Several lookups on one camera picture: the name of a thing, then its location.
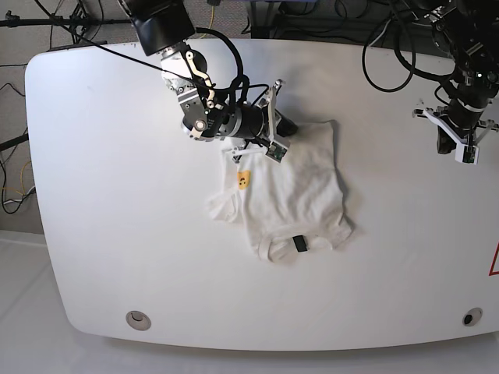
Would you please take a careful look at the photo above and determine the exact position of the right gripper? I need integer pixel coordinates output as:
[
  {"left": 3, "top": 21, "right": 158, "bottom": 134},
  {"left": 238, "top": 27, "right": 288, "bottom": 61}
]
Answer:
[{"left": 220, "top": 79, "right": 299, "bottom": 163}]

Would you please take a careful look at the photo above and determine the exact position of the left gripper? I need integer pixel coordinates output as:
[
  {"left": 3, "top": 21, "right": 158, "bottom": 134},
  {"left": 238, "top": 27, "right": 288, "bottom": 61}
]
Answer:
[{"left": 412, "top": 99, "right": 498, "bottom": 154}]

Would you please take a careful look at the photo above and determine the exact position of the white printed T-shirt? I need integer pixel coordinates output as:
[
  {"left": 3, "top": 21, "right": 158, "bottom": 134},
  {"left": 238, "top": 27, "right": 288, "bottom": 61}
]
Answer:
[{"left": 207, "top": 122, "right": 352, "bottom": 263}]

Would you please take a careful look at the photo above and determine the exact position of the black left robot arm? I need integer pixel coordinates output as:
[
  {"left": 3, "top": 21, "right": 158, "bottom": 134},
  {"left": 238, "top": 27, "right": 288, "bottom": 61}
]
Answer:
[{"left": 363, "top": 1, "right": 498, "bottom": 164}]

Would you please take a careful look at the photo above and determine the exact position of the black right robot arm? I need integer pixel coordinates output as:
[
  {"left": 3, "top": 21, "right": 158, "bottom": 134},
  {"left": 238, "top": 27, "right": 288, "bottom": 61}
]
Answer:
[{"left": 120, "top": 1, "right": 298, "bottom": 162}]

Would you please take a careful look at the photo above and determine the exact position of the red triangle sticker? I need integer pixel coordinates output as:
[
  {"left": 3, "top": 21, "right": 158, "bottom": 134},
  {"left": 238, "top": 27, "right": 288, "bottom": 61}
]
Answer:
[{"left": 489, "top": 244, "right": 499, "bottom": 276}]

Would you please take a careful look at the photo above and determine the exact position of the right table grommet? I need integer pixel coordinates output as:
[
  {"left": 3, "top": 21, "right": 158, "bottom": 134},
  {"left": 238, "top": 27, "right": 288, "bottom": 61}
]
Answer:
[{"left": 462, "top": 307, "right": 483, "bottom": 326}]

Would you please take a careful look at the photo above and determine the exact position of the table grommet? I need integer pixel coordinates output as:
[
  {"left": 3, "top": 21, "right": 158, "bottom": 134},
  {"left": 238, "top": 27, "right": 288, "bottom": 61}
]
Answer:
[
  {"left": 462, "top": 307, "right": 483, "bottom": 326},
  {"left": 126, "top": 311, "right": 151, "bottom": 331}
]

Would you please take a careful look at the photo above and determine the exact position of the black tripod stand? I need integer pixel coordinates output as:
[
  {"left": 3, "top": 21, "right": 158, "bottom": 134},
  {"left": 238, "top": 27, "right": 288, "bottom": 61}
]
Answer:
[{"left": 1, "top": 1, "right": 130, "bottom": 50}]

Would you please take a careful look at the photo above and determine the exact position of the left table grommet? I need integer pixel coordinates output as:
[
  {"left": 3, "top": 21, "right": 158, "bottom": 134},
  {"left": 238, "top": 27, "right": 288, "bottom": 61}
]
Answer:
[{"left": 126, "top": 311, "right": 151, "bottom": 331}]

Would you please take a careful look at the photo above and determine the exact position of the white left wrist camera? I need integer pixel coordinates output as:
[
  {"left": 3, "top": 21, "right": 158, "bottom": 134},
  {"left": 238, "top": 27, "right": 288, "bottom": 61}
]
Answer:
[{"left": 455, "top": 143, "right": 480, "bottom": 164}]

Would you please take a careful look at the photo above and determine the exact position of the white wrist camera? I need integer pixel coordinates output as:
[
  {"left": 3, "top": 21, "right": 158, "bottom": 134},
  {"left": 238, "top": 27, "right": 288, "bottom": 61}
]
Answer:
[
  {"left": 265, "top": 142, "right": 288, "bottom": 163},
  {"left": 455, "top": 143, "right": 480, "bottom": 164}
]

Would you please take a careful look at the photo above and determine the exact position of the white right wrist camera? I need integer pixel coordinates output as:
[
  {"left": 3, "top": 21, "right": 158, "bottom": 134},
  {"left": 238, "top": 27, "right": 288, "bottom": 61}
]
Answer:
[{"left": 265, "top": 142, "right": 288, "bottom": 163}]

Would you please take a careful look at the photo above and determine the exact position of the yellow cable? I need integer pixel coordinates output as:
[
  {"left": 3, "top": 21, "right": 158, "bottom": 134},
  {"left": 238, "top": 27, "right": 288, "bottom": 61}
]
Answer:
[{"left": 199, "top": 0, "right": 218, "bottom": 40}]

